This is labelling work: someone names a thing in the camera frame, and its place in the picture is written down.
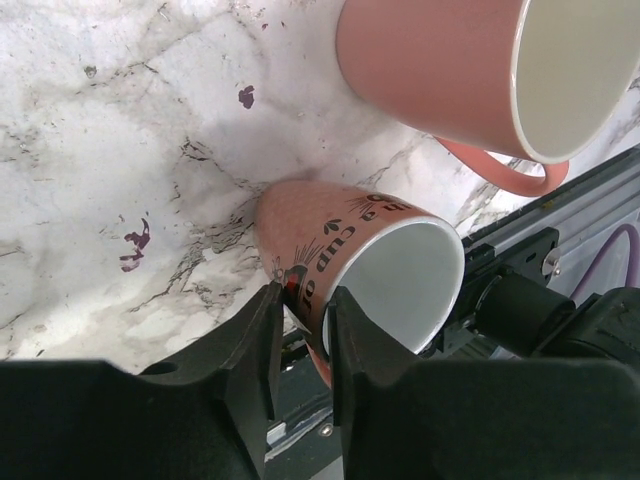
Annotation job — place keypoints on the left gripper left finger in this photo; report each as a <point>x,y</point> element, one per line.
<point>201,413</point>

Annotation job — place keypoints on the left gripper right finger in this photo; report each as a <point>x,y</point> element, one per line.
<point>403,417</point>

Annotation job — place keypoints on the printed salmon coffee mug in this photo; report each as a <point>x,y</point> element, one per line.
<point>403,265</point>

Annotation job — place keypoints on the plain pink mug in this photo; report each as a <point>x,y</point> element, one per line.
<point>513,89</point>

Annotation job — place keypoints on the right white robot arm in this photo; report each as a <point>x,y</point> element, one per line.
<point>529,320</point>

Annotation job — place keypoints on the black mounting rail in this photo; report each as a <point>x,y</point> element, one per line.
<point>566,266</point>

